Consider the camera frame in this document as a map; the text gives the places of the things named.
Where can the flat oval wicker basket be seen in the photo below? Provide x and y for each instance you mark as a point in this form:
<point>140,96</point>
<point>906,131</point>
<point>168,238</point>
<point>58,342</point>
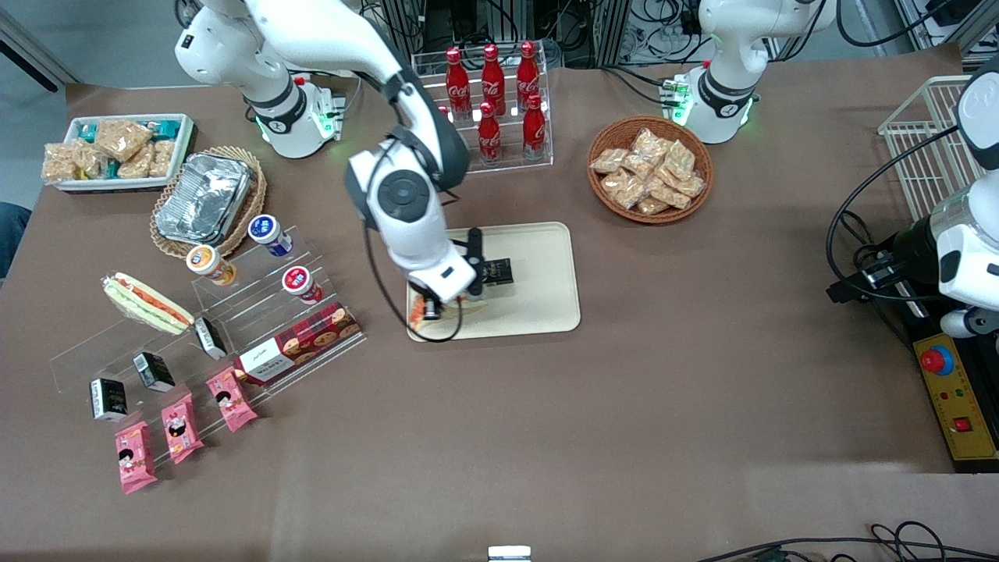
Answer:
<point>254,183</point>

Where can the dark blue chair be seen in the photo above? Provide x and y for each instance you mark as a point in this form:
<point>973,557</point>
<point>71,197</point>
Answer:
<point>12,238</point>

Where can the dark grey pole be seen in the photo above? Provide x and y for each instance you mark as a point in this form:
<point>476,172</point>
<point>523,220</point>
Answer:
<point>27,51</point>

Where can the plastic sandwich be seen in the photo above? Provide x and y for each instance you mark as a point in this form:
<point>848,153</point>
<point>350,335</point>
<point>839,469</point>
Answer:
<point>144,303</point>
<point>419,309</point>

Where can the yellow black control box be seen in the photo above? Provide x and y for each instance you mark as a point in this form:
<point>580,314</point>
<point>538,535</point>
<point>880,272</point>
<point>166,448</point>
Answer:
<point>956,406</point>

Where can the clear wrapped crispy snack pack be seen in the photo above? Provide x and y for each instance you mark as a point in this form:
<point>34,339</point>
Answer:
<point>680,160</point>
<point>677,191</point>
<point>648,150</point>
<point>162,158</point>
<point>61,164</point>
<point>123,139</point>
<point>624,189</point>
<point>654,205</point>
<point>136,165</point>
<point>609,161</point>
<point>90,162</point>

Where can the pink snack packet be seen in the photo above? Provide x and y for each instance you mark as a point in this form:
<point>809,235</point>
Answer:
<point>182,428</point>
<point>231,400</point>
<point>135,457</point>

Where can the clear acrylic bottle rack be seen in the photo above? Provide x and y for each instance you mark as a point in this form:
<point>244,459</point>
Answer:
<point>511,156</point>

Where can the grey aluminium frame rack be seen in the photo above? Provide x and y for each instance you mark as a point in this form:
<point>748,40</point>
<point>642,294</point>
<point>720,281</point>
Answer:
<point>507,16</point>
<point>975,19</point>

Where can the white rectangular plastic bin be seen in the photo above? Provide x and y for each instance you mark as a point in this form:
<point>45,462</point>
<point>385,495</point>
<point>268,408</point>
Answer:
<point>183,148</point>

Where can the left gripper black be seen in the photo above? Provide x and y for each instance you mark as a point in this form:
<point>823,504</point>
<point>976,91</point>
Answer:
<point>911,248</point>

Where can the teal snack pack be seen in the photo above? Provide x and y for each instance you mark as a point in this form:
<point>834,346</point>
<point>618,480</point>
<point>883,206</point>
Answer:
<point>87,133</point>
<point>166,129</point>

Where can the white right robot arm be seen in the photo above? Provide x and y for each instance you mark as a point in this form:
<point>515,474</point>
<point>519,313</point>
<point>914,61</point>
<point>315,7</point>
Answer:
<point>312,31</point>

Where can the orange lid yoghurt cup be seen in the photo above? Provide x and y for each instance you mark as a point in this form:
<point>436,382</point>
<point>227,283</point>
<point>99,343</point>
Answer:
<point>204,260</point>

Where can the blue lid yoghurt cup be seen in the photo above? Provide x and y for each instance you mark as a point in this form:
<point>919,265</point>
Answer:
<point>267,232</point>

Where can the clear acrylic stepped stand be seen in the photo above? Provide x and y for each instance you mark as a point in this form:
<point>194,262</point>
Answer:
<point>257,290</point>
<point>78,367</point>

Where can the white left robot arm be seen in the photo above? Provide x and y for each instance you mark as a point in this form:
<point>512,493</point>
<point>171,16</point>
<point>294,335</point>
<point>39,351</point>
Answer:
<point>730,47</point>

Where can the silver foil container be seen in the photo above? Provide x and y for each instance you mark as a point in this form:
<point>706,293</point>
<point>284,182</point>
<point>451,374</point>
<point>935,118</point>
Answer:
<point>203,199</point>

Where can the red plaid cookie box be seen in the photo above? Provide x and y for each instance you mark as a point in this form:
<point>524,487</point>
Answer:
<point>300,343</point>

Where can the round brown wicker basket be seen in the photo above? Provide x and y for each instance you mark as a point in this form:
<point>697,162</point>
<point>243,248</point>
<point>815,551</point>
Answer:
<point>605,136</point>

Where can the cream plastic tray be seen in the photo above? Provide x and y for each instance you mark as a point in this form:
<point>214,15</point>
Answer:
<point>538,265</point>

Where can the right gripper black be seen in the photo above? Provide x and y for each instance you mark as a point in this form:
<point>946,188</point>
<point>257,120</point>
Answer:
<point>495,272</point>

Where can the red lid yoghurt cup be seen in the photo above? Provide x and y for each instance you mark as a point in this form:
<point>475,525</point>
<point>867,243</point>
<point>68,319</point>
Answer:
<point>299,281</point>

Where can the small black carton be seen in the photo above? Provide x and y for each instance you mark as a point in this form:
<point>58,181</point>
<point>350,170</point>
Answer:
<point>154,371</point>
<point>108,399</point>
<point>209,337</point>

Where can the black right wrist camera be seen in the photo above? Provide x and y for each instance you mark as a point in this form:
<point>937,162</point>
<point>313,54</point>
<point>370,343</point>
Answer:
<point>497,272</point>

